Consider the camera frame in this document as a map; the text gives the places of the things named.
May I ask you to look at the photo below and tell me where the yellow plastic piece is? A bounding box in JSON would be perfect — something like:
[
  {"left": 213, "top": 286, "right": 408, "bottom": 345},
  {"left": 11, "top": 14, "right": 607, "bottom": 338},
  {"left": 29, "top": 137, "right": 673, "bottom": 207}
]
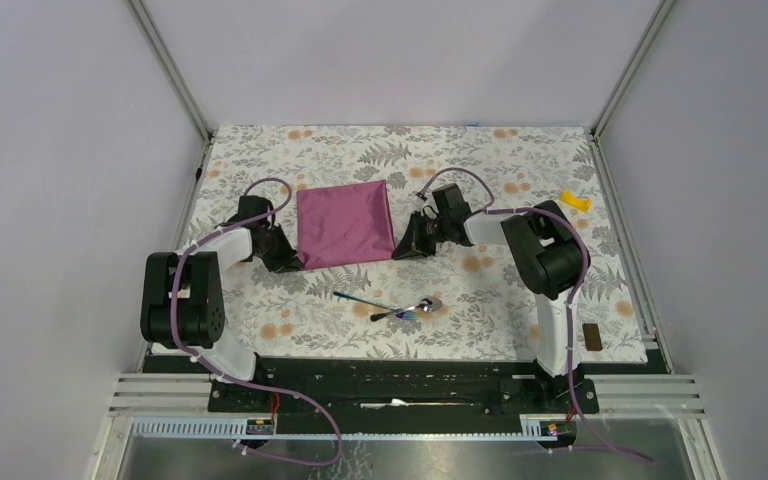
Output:
[{"left": 559, "top": 190, "right": 593, "bottom": 212}]

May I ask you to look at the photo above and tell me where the dark brown block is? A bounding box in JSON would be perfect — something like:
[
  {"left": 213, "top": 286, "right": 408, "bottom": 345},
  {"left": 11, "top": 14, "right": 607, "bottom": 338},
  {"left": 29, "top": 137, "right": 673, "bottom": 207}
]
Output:
[{"left": 582, "top": 323, "right": 604, "bottom": 352}]

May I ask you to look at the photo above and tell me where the aluminium frame post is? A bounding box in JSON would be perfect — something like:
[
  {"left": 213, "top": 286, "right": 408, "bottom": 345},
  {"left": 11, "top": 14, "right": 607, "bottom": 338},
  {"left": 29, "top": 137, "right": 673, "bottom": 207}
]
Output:
[
  {"left": 124, "top": 0, "right": 213, "bottom": 143},
  {"left": 590, "top": 0, "right": 678, "bottom": 142}
]

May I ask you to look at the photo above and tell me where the left aluminium frame post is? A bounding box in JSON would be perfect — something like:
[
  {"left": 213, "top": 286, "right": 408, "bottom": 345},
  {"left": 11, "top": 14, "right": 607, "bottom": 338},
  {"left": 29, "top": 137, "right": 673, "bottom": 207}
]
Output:
[{"left": 124, "top": 0, "right": 213, "bottom": 143}]

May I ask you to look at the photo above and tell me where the right aluminium frame post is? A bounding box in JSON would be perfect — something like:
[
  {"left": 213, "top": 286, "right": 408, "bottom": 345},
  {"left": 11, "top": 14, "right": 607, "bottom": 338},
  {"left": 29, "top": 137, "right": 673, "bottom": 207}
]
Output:
[{"left": 590, "top": 0, "right": 678, "bottom": 142}]

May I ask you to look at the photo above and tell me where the floral patterned tablecloth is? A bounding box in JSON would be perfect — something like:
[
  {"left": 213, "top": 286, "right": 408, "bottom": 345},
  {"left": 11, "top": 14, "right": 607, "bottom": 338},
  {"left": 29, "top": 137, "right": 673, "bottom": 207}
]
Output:
[{"left": 187, "top": 125, "right": 646, "bottom": 363}]

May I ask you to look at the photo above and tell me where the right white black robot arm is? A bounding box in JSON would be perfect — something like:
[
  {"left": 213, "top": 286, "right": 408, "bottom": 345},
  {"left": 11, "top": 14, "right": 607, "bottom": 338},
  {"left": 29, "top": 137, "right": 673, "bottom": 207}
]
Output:
[{"left": 392, "top": 184, "right": 590, "bottom": 412}]

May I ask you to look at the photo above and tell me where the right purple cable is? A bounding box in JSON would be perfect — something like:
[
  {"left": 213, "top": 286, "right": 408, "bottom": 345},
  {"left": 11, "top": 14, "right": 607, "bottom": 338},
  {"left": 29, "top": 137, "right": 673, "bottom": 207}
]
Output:
[{"left": 417, "top": 166, "right": 657, "bottom": 466}]

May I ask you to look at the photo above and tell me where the iridescent spoon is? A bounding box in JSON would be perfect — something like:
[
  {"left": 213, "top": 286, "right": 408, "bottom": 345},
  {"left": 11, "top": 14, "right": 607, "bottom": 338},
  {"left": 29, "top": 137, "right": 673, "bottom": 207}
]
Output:
[{"left": 369, "top": 296, "right": 443, "bottom": 322}]

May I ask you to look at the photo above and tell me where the slotted cable duct rail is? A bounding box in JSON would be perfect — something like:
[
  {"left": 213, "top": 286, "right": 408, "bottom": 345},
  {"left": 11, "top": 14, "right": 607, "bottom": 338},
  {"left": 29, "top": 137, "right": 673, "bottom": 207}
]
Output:
[{"left": 133, "top": 411, "right": 576, "bottom": 446}]

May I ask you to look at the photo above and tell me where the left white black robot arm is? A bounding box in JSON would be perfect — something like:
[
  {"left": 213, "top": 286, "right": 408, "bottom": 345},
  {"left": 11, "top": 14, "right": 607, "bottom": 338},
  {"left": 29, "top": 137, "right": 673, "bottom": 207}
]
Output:
[{"left": 140, "top": 195, "right": 303, "bottom": 411}]

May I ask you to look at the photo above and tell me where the purple cloth napkin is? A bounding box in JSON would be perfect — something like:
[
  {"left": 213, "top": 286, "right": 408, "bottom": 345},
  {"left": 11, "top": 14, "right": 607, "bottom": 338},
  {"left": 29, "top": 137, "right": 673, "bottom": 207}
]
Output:
[{"left": 297, "top": 180, "right": 395, "bottom": 270}]

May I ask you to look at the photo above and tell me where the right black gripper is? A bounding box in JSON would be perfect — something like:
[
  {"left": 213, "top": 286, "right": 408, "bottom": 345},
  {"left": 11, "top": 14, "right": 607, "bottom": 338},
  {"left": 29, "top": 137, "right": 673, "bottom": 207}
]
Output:
[{"left": 392, "top": 211, "right": 451, "bottom": 261}]

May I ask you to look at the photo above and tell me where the iridescent fork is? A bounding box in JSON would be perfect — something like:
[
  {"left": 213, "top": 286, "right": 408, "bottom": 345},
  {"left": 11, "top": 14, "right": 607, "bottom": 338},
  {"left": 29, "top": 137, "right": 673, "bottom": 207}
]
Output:
[{"left": 332, "top": 291, "right": 419, "bottom": 322}]

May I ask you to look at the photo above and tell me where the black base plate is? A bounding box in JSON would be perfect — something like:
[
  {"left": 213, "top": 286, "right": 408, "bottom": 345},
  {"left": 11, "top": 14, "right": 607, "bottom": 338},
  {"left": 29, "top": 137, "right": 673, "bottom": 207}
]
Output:
[{"left": 208, "top": 358, "right": 600, "bottom": 429}]

